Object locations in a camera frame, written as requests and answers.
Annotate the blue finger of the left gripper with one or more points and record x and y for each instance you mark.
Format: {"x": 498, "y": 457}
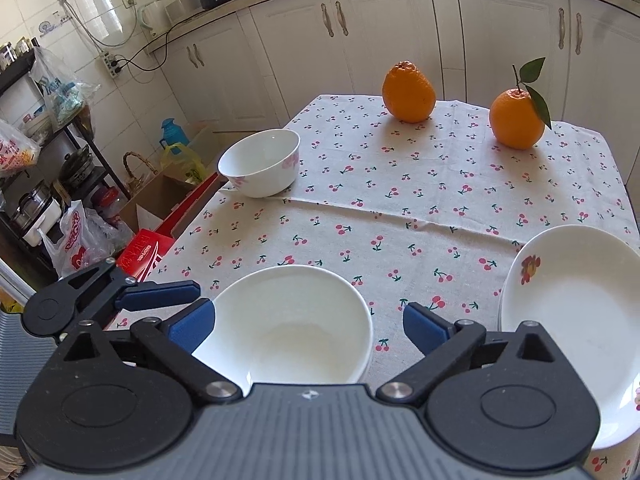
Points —
{"x": 150, "y": 295}

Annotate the white fruit plate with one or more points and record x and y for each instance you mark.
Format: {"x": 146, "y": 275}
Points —
{"x": 582, "y": 285}

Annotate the wicker basket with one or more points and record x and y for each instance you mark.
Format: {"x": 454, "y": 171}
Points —
{"x": 139, "y": 171}

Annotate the black metal storage rack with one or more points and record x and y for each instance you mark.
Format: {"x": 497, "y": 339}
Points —
{"x": 33, "y": 264}

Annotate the yellow plastic bag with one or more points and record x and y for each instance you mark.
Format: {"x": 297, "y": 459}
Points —
{"x": 184, "y": 163}

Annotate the bumpy orange tangerine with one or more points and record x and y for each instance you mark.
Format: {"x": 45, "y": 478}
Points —
{"x": 407, "y": 93}

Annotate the cherry print tablecloth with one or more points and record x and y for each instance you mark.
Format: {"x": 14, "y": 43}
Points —
{"x": 432, "y": 212}

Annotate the orange with green leaves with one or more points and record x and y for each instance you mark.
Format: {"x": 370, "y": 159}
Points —
{"x": 518, "y": 117}

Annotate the white electric kettle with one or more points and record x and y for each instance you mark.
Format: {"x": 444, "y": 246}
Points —
{"x": 153, "y": 18}

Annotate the white floral bowl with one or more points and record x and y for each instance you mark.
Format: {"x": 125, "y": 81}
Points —
{"x": 367, "y": 360}
{"x": 288, "y": 325}
{"x": 263, "y": 164}

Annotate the brown cardboard box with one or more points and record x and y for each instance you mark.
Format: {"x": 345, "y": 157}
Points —
{"x": 167, "y": 205}

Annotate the blue thermos jug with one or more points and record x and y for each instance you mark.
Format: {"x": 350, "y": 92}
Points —
{"x": 172, "y": 134}

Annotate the white power strip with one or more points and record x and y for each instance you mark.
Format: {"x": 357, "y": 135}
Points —
{"x": 111, "y": 64}

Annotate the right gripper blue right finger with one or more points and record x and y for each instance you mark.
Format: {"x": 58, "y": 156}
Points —
{"x": 426, "y": 330}

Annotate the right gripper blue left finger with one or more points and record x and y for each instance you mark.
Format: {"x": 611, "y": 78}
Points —
{"x": 192, "y": 325}

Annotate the red white plastic bag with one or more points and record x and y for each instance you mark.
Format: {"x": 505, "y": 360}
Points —
{"x": 86, "y": 239}

